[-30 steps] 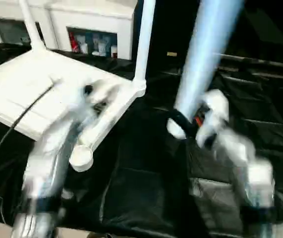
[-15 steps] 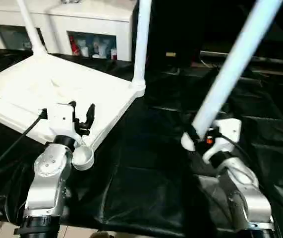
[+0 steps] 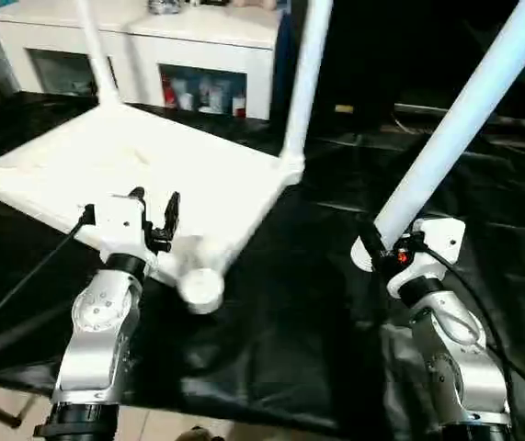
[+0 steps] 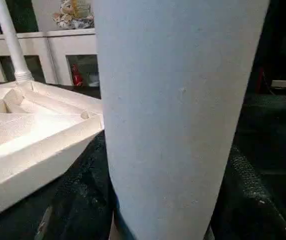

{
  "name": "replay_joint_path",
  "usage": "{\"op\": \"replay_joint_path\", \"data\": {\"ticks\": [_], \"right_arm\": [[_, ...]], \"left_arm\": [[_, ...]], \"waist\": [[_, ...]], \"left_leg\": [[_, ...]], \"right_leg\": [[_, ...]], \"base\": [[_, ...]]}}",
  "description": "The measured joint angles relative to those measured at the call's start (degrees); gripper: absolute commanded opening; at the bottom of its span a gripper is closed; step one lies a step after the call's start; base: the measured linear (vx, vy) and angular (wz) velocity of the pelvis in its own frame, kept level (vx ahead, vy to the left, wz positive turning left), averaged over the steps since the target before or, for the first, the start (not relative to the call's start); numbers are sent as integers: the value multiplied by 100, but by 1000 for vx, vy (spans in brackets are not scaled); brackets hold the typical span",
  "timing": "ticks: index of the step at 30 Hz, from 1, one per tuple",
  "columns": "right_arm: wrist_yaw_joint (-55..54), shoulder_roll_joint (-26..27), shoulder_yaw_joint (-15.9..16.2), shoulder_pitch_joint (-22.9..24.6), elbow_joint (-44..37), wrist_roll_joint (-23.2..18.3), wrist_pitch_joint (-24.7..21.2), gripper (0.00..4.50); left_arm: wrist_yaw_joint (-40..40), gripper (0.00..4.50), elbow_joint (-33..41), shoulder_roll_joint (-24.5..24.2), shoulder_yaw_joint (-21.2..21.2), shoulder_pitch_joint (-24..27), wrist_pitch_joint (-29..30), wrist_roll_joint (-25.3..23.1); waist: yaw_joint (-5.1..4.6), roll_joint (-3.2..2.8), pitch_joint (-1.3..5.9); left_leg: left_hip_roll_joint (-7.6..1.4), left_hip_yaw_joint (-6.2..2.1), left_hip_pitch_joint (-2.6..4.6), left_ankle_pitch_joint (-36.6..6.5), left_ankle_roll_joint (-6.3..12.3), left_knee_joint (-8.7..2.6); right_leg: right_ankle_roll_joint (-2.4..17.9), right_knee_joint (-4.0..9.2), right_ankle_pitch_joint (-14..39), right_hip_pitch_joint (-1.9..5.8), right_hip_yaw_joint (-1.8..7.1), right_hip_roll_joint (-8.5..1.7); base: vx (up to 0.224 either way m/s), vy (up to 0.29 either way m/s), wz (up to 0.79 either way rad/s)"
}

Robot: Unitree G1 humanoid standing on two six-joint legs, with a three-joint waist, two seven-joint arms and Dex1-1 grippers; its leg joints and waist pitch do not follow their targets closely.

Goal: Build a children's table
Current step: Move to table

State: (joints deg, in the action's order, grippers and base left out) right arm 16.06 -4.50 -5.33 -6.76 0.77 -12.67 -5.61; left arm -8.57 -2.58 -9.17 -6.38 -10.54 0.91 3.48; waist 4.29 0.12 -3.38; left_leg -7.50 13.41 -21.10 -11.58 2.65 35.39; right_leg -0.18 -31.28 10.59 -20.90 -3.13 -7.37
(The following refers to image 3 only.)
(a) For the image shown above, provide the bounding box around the white plastic table top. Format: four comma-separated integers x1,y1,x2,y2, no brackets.
0,101,307,316

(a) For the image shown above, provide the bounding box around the white plastic table leg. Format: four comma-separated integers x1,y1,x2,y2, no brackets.
350,0,525,273
280,0,335,183
75,0,123,109

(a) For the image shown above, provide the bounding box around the black mat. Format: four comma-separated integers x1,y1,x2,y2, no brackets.
0,89,525,433

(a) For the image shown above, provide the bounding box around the dark low bench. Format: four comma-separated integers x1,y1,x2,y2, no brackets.
393,103,525,134

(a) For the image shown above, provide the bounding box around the white glass-door cabinet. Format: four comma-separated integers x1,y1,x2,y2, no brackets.
0,0,289,121

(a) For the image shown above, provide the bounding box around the black speaker with gold label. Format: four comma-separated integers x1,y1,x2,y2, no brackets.
275,0,525,125

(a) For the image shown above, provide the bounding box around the clear glass jar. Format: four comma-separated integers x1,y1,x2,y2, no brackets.
147,0,181,14

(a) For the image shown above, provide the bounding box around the dark rounded robot torso part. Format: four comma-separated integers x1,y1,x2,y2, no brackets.
177,424,217,441

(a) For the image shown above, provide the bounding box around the blue vertical panel edge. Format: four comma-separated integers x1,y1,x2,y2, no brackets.
275,8,291,120

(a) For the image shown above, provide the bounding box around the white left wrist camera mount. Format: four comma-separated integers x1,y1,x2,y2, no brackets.
81,195,158,272

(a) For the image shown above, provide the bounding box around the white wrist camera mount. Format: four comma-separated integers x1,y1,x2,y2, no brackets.
81,195,158,272
386,217,468,300

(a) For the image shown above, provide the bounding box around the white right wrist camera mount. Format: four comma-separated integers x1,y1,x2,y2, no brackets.
386,217,468,300

